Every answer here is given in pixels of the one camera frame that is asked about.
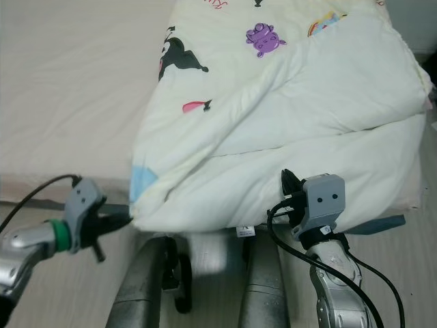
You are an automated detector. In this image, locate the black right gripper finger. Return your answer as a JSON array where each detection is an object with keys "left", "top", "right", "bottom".
[{"left": 280, "top": 169, "right": 307, "bottom": 201}]

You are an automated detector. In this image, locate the cream cartoon print blanket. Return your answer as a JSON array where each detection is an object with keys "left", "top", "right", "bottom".
[{"left": 128, "top": 0, "right": 435, "bottom": 236}]

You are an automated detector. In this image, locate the cream sheeted mattress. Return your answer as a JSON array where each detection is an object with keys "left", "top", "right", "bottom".
[{"left": 0, "top": 0, "right": 168, "bottom": 204}]

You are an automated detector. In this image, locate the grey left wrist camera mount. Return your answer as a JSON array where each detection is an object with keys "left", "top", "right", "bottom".
[{"left": 65, "top": 178, "right": 108, "bottom": 251}]

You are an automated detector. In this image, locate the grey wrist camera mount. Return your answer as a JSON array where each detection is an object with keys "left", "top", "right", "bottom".
[
  {"left": 289, "top": 174, "right": 346, "bottom": 241},
  {"left": 65, "top": 178, "right": 108, "bottom": 251}
]

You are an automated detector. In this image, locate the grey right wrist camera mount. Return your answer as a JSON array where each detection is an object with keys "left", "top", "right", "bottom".
[{"left": 289, "top": 174, "right": 346, "bottom": 241}]

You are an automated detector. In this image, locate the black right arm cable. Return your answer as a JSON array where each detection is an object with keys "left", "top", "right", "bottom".
[{"left": 265, "top": 200, "right": 408, "bottom": 328}]

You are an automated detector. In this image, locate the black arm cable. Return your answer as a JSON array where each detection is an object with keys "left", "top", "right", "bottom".
[
  {"left": 265, "top": 200, "right": 408, "bottom": 328},
  {"left": 0, "top": 174, "right": 84, "bottom": 233}
]

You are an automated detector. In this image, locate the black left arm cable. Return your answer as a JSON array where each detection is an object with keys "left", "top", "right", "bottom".
[{"left": 0, "top": 174, "right": 84, "bottom": 233}]

